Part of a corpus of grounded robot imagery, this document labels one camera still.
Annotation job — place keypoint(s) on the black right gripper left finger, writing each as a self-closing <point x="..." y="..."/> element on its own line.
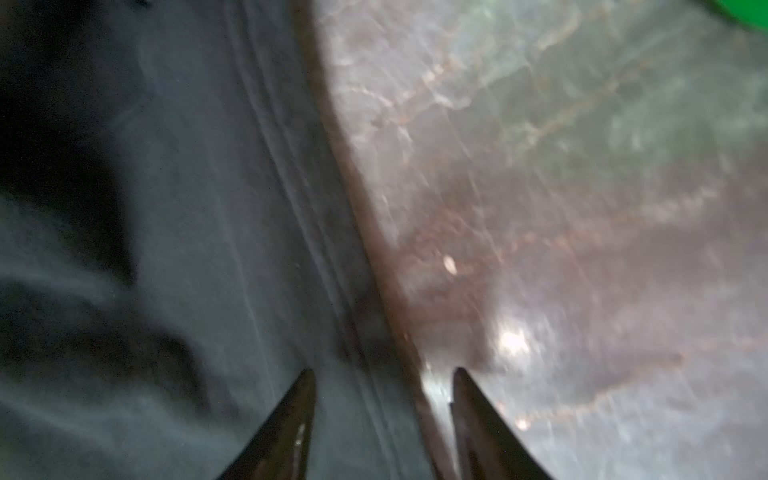
<point x="280" y="448"/>

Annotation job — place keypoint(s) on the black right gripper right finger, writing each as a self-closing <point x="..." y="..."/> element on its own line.
<point x="486" y="447"/>

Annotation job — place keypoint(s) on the black shorts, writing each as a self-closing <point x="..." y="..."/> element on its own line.
<point x="177" y="245"/>

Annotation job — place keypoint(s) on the green plastic basket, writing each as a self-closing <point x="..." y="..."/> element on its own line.
<point x="751" y="14"/>

